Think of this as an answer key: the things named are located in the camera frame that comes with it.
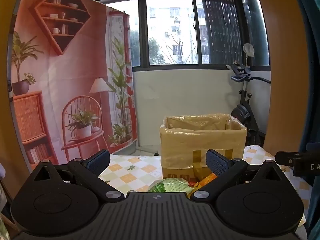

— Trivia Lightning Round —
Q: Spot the printed backdrop cloth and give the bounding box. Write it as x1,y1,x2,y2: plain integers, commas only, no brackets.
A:
7,0,138,173

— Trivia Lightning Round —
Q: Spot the cardboard box with plastic liner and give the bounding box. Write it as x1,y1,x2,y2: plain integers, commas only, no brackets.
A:
159,114,248,180

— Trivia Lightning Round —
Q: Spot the black exercise bike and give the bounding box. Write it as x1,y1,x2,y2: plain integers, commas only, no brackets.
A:
226,64,272,148

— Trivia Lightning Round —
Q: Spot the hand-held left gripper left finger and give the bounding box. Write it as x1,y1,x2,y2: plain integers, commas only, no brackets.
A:
29,149,125,202

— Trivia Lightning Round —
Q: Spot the green snack packet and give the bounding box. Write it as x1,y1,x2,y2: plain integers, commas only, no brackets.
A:
147,177,193,193

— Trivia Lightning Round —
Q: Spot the orange snack packet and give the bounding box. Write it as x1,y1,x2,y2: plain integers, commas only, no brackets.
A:
187,172,218,198

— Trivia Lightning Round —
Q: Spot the black framed window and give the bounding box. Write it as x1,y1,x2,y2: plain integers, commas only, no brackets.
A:
91,0,272,68

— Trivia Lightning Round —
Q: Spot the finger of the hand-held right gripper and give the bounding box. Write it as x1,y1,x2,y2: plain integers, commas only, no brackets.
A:
276,151,299,166

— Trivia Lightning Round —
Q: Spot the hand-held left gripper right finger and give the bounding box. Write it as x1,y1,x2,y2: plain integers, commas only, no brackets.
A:
191,149,288,202

